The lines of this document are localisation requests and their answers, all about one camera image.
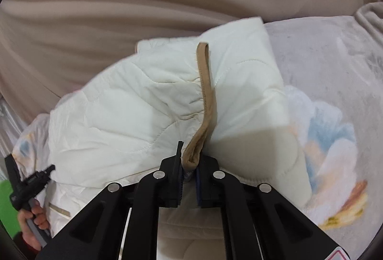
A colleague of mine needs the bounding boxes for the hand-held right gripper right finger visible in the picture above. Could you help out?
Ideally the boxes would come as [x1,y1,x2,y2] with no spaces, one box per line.
[196,155,342,260]

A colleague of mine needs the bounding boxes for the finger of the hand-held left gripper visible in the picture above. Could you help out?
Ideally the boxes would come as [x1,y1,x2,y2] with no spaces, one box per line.
[26,164,56,189]
[4,155,24,189]

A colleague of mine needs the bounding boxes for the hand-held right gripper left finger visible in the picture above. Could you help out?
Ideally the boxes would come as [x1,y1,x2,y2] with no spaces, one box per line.
[36,141,184,260]

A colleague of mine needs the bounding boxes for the white quilted blanket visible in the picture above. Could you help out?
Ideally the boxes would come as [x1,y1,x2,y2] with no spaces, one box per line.
[45,16,313,260]

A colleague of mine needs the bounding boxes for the person's left forearm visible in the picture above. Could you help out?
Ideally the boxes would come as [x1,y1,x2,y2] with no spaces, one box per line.
[12,232,41,259]

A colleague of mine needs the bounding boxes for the person's left hand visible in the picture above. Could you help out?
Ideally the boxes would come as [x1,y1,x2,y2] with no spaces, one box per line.
[17,198,50,251]

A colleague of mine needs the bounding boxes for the green sheet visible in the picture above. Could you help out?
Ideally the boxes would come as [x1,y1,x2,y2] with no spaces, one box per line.
[0,179,19,238]

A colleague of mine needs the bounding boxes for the floral printed blanket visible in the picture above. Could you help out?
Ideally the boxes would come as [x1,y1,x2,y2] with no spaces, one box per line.
[12,3,383,251]

